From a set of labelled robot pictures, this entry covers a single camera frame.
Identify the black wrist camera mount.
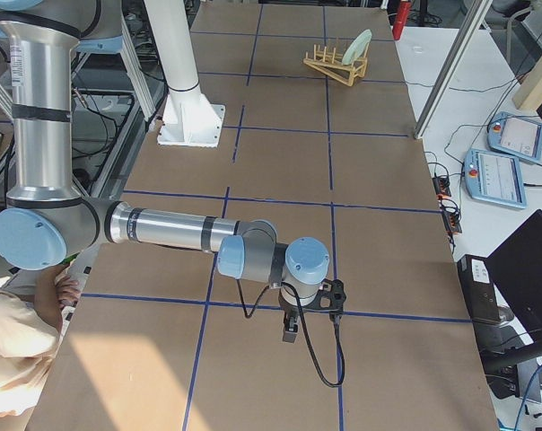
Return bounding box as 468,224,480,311
304,279,346,315

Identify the red cylinder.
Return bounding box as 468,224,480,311
392,0,412,40

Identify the black camera cable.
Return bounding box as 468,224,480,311
236,277,347,388

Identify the blue teach pendant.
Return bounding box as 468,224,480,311
487,111,542,163
464,148,527,209

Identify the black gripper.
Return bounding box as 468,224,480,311
279,286,302,343

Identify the orange black connector strip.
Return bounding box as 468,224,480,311
432,174,462,235

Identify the black computer box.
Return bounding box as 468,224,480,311
457,254,515,353

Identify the pale green plate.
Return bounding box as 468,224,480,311
341,29,372,66

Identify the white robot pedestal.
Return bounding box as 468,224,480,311
144,0,225,147

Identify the person hand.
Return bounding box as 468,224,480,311
55,273,82,310

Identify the aluminium frame post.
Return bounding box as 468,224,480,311
414,0,493,139

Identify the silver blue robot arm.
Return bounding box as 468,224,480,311
0,1,345,341

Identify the wooden plate rack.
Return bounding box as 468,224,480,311
302,44,368,87

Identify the near blue teach pendant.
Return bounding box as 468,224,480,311
464,148,527,209

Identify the person beige clothing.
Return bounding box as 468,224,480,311
0,289,60,417

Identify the black monitor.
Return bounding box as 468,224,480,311
485,209,542,330

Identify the far blue teach pendant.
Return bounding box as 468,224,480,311
487,111,542,163

